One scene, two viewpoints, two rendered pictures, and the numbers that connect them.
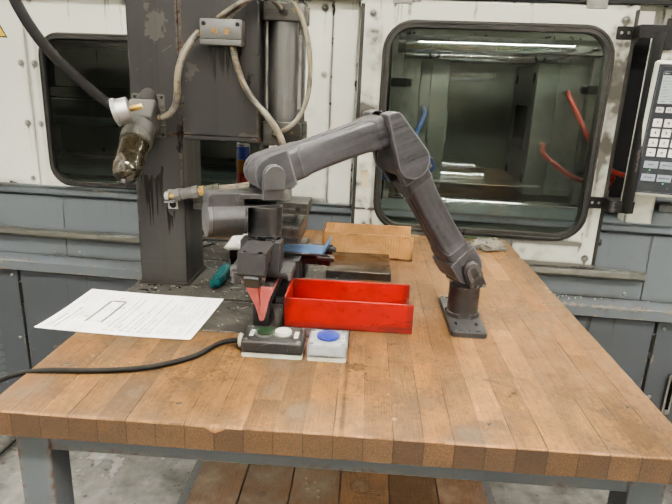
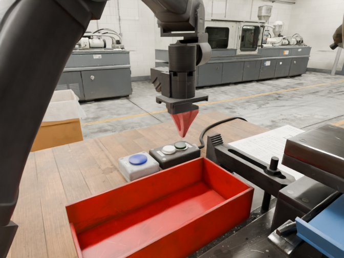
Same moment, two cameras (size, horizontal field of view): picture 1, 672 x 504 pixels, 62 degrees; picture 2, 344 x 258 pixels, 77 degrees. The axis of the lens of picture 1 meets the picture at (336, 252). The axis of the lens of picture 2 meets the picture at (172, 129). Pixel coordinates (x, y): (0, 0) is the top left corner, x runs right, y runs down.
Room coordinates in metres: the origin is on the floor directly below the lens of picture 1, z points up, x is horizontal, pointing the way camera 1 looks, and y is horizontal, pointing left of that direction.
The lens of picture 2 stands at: (1.26, -0.17, 1.17)
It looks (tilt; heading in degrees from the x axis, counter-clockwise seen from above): 22 degrees down; 144
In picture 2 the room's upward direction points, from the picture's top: straight up
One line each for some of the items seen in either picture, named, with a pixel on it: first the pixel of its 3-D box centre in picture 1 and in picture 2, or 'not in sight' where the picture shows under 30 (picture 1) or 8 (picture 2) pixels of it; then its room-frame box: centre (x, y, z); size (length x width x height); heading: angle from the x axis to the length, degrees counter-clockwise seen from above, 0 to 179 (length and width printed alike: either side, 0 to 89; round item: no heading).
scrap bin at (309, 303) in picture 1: (348, 304); (165, 211); (1.05, -0.03, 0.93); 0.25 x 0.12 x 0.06; 87
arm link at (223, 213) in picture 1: (242, 199); (189, 38); (0.87, 0.15, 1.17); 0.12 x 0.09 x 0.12; 115
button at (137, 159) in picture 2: (328, 338); (137, 161); (0.89, 0.01, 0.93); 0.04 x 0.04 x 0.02
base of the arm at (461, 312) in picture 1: (463, 299); not in sight; (1.08, -0.27, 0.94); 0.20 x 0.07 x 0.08; 177
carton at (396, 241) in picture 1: (367, 242); not in sight; (1.53, -0.09, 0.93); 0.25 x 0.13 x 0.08; 87
